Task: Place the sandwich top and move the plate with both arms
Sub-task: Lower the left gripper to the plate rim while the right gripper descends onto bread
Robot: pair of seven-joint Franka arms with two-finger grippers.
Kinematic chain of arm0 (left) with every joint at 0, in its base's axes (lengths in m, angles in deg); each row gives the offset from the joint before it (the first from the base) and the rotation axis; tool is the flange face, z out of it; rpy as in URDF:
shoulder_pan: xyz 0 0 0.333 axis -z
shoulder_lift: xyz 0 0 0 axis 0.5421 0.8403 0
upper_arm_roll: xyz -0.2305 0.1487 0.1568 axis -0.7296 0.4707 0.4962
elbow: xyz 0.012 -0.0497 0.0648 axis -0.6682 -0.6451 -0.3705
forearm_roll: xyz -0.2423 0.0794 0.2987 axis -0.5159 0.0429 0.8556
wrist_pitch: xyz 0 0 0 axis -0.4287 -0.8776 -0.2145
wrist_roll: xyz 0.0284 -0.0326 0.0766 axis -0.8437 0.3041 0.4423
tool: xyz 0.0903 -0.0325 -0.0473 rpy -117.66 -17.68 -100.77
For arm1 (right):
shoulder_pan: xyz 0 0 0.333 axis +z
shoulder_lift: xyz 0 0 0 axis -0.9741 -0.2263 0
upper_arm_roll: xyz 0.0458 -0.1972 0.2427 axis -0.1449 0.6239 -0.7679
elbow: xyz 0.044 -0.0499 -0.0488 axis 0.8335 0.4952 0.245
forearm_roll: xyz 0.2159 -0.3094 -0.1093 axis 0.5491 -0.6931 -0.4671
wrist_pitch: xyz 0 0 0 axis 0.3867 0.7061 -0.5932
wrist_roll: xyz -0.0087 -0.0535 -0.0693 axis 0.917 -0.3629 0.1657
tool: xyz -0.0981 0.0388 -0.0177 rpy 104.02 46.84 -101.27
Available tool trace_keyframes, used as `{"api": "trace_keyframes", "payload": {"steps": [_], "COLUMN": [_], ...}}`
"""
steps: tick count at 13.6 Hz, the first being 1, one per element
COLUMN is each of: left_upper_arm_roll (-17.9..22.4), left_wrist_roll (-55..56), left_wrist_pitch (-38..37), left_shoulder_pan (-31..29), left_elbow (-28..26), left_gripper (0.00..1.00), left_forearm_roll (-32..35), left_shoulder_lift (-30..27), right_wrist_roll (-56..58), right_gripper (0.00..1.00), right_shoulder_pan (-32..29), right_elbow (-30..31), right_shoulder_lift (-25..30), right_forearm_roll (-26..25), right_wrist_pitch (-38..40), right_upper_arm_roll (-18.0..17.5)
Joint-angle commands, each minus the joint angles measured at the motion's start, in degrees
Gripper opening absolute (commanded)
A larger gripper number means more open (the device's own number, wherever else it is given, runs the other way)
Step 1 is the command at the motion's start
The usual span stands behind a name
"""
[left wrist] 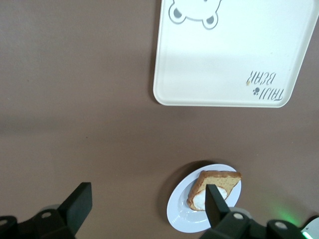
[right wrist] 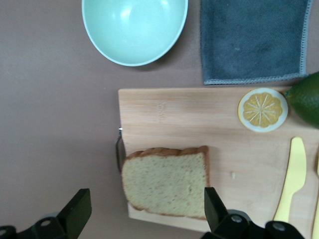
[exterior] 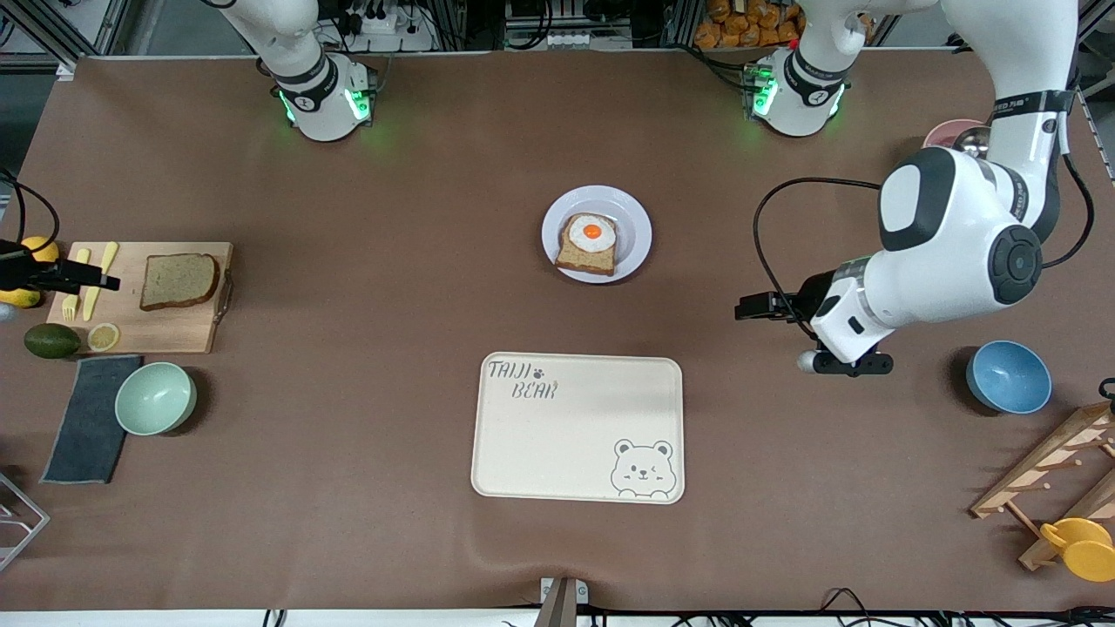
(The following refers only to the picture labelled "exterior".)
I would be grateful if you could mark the wooden cutting board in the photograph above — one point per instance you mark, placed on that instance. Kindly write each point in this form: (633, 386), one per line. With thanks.
(165, 326)

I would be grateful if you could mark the grey cloth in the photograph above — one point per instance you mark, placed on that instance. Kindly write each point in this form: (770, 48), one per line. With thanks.
(87, 427)

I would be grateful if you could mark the lemon slice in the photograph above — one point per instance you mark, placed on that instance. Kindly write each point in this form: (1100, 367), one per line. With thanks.
(103, 337)

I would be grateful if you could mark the metal scoop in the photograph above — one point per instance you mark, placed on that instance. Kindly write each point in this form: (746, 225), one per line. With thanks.
(976, 141)

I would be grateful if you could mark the blue bowl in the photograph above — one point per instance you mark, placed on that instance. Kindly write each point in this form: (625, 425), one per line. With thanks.
(1010, 379)

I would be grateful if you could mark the yellow plastic knife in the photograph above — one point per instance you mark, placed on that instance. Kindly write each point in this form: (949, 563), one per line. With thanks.
(91, 305)

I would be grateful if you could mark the wooden cup rack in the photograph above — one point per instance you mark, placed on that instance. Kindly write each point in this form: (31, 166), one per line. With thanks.
(1037, 475)

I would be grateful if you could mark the yellow plastic fork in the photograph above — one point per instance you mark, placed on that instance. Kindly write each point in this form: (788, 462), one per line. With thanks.
(71, 305)

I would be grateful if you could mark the cream bear print tray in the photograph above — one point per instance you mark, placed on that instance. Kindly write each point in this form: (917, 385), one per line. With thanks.
(575, 444)

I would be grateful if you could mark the orange snack pile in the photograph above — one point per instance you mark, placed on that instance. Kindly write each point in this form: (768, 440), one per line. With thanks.
(732, 26)

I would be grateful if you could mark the metal table clamp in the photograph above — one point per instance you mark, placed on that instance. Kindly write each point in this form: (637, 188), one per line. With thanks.
(559, 601)

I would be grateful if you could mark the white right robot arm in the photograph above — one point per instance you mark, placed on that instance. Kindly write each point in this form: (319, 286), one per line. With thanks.
(322, 104)

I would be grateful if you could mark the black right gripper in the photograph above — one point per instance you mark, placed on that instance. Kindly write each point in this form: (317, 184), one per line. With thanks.
(26, 273)

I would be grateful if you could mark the yellow cup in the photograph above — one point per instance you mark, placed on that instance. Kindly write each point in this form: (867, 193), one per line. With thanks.
(1089, 553)

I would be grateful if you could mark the mint green bowl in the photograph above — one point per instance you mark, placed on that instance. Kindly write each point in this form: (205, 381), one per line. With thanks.
(155, 399)

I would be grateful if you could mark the white power strip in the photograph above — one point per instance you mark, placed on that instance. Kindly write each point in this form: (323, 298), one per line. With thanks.
(383, 24)

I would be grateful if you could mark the aluminium frame strut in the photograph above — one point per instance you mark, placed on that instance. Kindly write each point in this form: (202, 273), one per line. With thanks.
(68, 68)

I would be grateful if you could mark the pink bowl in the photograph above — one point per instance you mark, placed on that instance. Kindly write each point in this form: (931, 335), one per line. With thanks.
(941, 133)

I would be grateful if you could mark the grey power strip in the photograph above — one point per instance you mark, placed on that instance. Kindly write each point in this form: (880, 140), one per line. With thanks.
(557, 39)

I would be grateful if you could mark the round yellow lemon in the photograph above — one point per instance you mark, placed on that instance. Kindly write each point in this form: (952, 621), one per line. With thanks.
(42, 248)

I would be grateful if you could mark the oval yellow lemon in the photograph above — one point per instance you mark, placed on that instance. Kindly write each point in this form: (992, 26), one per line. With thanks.
(19, 298)

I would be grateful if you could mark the green avocado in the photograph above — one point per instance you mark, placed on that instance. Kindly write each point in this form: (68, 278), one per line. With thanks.
(50, 340)

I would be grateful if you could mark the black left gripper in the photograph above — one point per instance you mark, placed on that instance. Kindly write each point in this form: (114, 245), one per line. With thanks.
(811, 296)

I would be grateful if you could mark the white round plate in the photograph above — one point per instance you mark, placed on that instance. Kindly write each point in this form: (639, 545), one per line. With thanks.
(631, 226)

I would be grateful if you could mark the plain brown bread slice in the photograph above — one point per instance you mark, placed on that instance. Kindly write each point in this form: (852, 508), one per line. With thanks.
(179, 280)

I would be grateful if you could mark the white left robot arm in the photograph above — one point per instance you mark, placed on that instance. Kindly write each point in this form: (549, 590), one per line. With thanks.
(941, 252)

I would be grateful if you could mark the fried egg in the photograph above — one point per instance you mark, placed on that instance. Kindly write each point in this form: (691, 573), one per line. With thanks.
(592, 232)

